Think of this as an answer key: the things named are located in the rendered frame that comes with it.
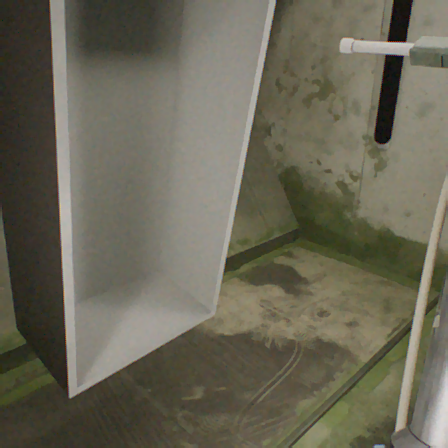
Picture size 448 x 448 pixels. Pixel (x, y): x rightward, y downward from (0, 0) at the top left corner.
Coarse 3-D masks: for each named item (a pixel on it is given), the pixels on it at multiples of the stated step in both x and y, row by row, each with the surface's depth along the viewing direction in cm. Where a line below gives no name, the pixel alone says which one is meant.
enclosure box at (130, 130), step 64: (0, 0) 80; (64, 0) 102; (128, 0) 114; (192, 0) 124; (256, 0) 109; (0, 64) 89; (64, 64) 75; (128, 64) 123; (192, 64) 132; (256, 64) 115; (0, 128) 99; (64, 128) 80; (128, 128) 134; (192, 128) 140; (0, 192) 111; (64, 192) 87; (128, 192) 146; (192, 192) 149; (64, 256) 94; (128, 256) 161; (192, 256) 159; (64, 320) 104; (128, 320) 149; (192, 320) 154; (64, 384) 118
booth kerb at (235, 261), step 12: (276, 240) 305; (288, 240) 317; (240, 252) 280; (252, 252) 289; (264, 252) 299; (228, 264) 274; (240, 264) 283; (12, 348) 184; (24, 348) 188; (0, 360) 182; (12, 360) 186; (24, 360) 190; (0, 372) 183
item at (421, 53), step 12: (348, 48) 97; (360, 48) 95; (372, 48) 93; (384, 48) 91; (396, 48) 90; (408, 48) 88; (420, 48) 85; (432, 48) 83; (444, 48) 82; (420, 60) 86; (432, 60) 85; (444, 60) 83
